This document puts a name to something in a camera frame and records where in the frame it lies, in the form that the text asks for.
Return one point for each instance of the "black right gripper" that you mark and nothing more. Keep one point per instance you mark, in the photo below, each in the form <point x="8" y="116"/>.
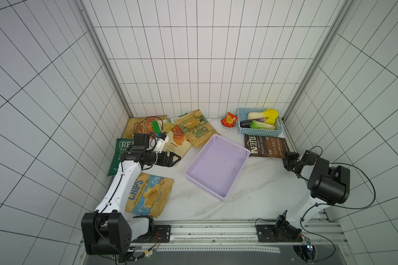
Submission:
<point x="293" y="162"/>

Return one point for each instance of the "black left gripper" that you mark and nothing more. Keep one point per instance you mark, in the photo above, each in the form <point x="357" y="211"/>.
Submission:
<point x="169" y="163"/>

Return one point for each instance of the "beige cassava chips bag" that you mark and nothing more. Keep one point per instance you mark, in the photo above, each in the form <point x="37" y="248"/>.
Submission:
<point x="173" y="147"/>

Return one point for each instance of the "brown Kettle sea salt bag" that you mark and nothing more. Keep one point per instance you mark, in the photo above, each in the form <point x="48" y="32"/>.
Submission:
<point x="266" y="146"/>

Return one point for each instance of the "blue kettle chips bag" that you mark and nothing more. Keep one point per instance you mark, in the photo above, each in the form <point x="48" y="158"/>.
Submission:
<point x="149" y="195"/>

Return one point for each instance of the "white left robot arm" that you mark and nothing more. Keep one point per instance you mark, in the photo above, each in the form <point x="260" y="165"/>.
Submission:
<point x="119" y="198"/>

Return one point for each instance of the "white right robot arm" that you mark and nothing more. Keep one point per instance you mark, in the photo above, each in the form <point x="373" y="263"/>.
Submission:
<point x="328" y="185"/>

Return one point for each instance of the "green white chips bag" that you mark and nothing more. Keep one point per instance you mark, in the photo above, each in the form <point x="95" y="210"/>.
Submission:
<point x="171" y="129"/>

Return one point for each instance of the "green kettle chips bag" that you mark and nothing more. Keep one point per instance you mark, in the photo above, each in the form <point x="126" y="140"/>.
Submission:
<point x="196" y="128"/>

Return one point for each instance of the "red kettle chips bag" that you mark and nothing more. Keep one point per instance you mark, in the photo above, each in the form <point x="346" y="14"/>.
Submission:
<point x="144" y="125"/>

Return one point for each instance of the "purple plastic basket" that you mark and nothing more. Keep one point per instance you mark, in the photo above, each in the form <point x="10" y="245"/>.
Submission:
<point x="217" y="166"/>

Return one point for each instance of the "green Real chips bag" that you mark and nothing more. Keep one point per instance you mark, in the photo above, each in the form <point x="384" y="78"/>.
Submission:
<point x="122" y="145"/>

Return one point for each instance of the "blue plastic basket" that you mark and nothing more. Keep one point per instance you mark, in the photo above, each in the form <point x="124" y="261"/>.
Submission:
<point x="242" y="113"/>

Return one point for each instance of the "yellow toy cabbage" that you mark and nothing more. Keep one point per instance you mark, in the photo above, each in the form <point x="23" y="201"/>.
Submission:
<point x="269" y="116"/>

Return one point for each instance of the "green toy lettuce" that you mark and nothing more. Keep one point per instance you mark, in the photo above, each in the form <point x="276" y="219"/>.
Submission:
<point x="261" y="125"/>

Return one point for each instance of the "purple toy eggplant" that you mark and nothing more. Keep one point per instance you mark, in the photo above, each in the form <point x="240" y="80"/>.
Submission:
<point x="247" y="123"/>

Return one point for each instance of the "red snack cup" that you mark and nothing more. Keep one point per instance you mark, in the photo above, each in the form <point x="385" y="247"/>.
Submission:
<point x="229" y="121"/>

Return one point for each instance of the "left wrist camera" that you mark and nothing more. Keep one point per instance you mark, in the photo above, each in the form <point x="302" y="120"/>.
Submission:
<point x="161" y="140"/>

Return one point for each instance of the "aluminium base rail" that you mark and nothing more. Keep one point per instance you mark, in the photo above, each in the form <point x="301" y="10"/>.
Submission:
<point x="238" y="235"/>

